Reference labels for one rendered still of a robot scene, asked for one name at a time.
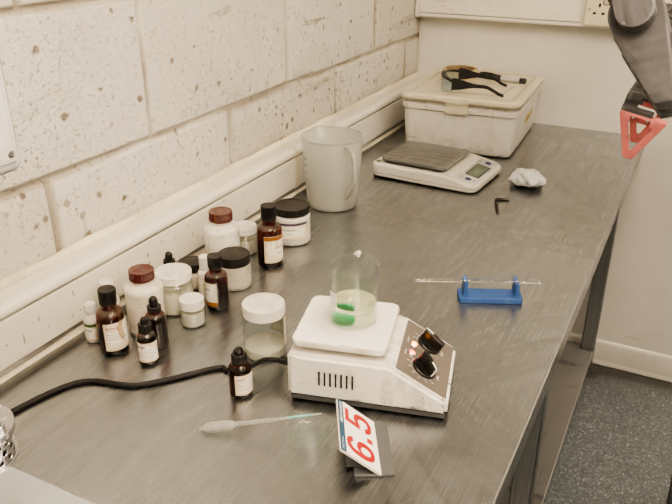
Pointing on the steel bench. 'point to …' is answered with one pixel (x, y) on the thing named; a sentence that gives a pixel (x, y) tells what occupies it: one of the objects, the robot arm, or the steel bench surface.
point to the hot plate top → (380, 335)
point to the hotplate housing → (362, 379)
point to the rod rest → (489, 295)
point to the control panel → (419, 356)
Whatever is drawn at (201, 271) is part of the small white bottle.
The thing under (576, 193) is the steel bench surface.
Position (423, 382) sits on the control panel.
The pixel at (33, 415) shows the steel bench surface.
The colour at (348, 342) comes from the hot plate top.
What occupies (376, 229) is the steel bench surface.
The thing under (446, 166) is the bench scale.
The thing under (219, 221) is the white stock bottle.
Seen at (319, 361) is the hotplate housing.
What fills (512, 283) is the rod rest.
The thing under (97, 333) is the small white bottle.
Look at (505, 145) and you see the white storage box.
